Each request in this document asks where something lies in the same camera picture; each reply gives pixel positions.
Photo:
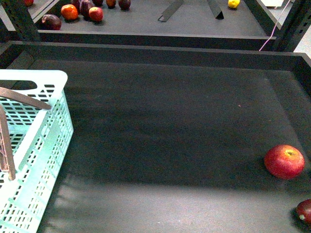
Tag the light blue plastic basket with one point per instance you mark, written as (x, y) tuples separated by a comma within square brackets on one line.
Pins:
[(39, 139)]

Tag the brown plastic basket handle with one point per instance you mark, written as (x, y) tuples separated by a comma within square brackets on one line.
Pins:
[(6, 155)]

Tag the red yellow apple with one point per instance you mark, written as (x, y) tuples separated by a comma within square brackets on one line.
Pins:
[(96, 14)]

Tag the dark red apple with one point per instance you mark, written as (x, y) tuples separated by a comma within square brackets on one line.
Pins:
[(303, 210)]

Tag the black left shelf divider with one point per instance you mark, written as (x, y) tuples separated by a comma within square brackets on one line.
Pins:
[(170, 10)]

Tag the black shelf divider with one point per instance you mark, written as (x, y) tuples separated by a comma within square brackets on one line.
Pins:
[(216, 11), (170, 10)]

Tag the dark purple fruit right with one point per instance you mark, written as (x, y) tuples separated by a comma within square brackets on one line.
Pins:
[(124, 4)]

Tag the dark purple fruit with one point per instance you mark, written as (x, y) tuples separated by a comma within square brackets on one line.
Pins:
[(85, 6), (97, 3), (51, 22), (124, 4)]

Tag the black right shelf divider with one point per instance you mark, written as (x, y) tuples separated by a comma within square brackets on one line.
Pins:
[(216, 11)]

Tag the small red fruit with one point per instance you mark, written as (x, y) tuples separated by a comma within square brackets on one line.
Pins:
[(111, 4)]

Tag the dark purple fruit middle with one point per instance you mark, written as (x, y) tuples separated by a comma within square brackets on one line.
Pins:
[(85, 6)]

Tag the dark purple fruit rear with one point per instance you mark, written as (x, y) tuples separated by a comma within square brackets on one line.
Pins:
[(97, 3)]

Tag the orange fruit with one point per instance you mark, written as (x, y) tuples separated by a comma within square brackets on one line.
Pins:
[(69, 12)]

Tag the yellow lemon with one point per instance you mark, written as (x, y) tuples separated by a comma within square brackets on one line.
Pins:
[(233, 4)]

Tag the dark purple fruit front left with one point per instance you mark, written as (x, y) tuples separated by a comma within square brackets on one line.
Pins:
[(51, 22)]

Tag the black metal rack post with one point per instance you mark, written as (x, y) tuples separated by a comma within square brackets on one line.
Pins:
[(21, 20)]

